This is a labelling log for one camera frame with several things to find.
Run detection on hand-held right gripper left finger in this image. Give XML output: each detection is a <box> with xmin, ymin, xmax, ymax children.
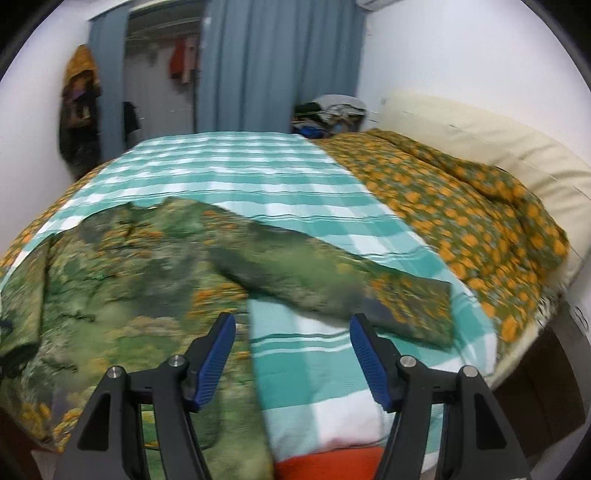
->
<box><xmin>53</xmin><ymin>312</ymin><xmax>237</xmax><ymax>480</ymax></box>

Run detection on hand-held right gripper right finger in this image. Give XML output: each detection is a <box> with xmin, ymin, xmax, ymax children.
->
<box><xmin>349</xmin><ymin>313</ymin><xmax>533</xmax><ymax>480</ymax></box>

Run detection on green patterned padded jacket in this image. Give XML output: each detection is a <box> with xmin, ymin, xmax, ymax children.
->
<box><xmin>0</xmin><ymin>196</ymin><xmax>455</xmax><ymax>480</ymax></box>

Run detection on pile of clothes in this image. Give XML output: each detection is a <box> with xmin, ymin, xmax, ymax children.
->
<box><xmin>290</xmin><ymin>94</ymin><xmax>370</xmax><ymax>140</ymax></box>

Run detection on person's orange shirt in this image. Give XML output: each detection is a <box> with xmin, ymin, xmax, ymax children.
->
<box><xmin>273</xmin><ymin>450</ymin><xmax>386</xmax><ymax>480</ymax></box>

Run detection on orange floral green quilt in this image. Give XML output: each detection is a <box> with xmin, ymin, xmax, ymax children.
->
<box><xmin>0</xmin><ymin>129</ymin><xmax>570</xmax><ymax>344</ymax></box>

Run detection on teal white checked bedsheet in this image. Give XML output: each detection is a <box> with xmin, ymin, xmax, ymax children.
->
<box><xmin>0</xmin><ymin>130</ymin><xmax>497</xmax><ymax>460</ymax></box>

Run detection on dark hanging garment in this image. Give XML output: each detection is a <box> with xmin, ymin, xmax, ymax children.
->
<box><xmin>122</xmin><ymin>100</ymin><xmax>140</xmax><ymax>140</ymax></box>

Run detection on narrow blue curtain panel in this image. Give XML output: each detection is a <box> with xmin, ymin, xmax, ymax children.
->
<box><xmin>88</xmin><ymin>8</ymin><xmax>131</xmax><ymax>162</ymax></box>

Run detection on wide blue curtain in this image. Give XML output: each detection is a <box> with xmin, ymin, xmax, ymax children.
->
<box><xmin>194</xmin><ymin>0</ymin><xmax>368</xmax><ymax>136</ymax></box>

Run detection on red hanging garment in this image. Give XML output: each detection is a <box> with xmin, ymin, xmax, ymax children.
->
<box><xmin>168</xmin><ymin>36</ymin><xmax>200</xmax><ymax>85</ymax></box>

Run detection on dark wooden bed frame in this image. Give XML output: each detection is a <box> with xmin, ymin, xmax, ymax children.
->
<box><xmin>487</xmin><ymin>318</ymin><xmax>583</xmax><ymax>455</ymax></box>

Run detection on clothes hanging on wall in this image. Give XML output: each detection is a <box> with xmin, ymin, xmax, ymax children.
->
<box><xmin>57</xmin><ymin>44</ymin><xmax>103</xmax><ymax>182</ymax></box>

